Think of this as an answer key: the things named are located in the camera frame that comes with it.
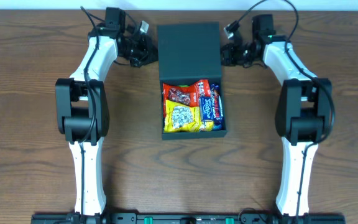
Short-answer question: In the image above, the dark green box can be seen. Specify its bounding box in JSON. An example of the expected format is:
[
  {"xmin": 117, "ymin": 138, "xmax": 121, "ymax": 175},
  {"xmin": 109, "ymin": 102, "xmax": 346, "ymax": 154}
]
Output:
[{"xmin": 156, "ymin": 21, "xmax": 228, "ymax": 141}]

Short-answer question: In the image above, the purple Dairy Milk bar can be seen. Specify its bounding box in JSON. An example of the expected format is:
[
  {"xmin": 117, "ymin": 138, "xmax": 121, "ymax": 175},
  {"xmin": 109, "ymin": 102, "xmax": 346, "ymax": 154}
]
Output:
[{"xmin": 211, "ymin": 84, "xmax": 224, "ymax": 125}]

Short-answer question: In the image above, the blue Eclipse mints box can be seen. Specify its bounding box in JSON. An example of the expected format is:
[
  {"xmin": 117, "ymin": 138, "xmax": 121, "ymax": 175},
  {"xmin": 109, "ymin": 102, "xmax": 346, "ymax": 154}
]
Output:
[{"xmin": 199, "ymin": 96, "xmax": 213, "ymax": 121}]

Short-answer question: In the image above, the red Hacks candy bag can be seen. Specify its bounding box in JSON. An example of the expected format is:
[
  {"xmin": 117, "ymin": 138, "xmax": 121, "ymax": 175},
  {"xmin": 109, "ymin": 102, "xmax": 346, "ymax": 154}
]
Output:
[{"xmin": 162, "ymin": 79, "xmax": 212, "ymax": 118}]

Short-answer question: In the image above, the yellow Hacks candy bag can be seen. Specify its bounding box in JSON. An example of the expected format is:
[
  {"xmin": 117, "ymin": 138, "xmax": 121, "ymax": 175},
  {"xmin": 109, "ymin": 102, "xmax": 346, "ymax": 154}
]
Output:
[{"xmin": 163, "ymin": 100, "xmax": 214, "ymax": 133}]

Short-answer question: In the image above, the blue Oreo cookie pack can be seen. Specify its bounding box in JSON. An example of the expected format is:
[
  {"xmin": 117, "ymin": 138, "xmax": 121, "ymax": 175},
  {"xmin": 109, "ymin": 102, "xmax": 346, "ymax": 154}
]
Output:
[{"xmin": 213, "ymin": 124, "xmax": 223, "ymax": 131}]

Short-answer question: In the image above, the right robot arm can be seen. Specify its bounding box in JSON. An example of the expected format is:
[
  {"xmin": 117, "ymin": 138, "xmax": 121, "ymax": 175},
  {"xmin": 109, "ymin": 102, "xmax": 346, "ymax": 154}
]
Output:
[{"xmin": 221, "ymin": 14, "xmax": 335, "ymax": 223}]

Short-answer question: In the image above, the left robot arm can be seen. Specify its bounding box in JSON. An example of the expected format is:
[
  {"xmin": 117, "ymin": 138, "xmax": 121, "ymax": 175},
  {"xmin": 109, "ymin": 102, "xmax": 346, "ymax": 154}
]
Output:
[{"xmin": 55, "ymin": 7, "xmax": 158, "ymax": 223}]

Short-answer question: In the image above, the right black cable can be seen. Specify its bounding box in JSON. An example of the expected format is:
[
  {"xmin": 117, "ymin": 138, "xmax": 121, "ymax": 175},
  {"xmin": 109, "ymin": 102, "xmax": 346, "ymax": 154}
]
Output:
[{"xmin": 228, "ymin": 0, "xmax": 336, "ymax": 218}]

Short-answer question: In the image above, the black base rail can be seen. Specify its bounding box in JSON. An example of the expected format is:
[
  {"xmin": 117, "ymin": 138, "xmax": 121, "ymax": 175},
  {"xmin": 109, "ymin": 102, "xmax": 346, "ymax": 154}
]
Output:
[{"xmin": 30, "ymin": 208, "xmax": 346, "ymax": 224}]

